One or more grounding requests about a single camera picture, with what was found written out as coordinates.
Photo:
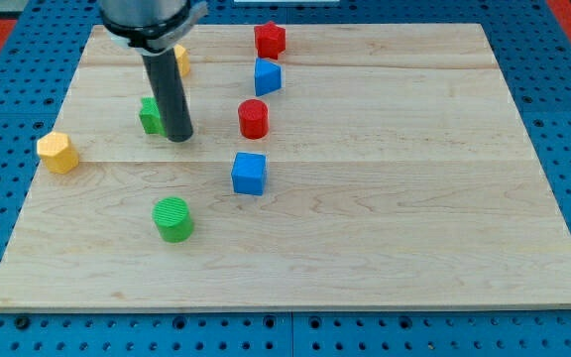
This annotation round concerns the blue triangle block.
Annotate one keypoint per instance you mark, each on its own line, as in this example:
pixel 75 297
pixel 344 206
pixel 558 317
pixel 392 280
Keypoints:
pixel 267 77

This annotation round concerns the green cylinder block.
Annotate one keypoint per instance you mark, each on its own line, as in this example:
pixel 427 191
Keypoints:
pixel 172 218

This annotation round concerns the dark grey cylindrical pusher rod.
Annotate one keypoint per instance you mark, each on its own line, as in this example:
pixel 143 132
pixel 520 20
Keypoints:
pixel 166 84

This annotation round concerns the light wooden board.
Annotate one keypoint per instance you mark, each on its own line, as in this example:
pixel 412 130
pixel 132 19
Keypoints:
pixel 400 177

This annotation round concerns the yellow block behind arm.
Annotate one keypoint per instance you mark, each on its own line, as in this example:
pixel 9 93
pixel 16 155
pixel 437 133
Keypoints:
pixel 182 59

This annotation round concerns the yellow hexagon block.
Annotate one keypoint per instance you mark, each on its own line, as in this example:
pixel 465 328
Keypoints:
pixel 57 153

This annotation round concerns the red star block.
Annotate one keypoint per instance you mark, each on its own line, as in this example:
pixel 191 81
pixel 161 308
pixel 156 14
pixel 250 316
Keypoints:
pixel 270 40

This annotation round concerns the red cylinder block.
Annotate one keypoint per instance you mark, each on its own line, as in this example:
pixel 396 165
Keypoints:
pixel 253 119

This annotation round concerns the green star block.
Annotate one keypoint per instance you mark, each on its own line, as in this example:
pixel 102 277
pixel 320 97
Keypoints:
pixel 150 117

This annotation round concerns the blue cube block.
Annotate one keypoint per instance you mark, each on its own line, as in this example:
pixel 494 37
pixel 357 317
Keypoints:
pixel 249 173

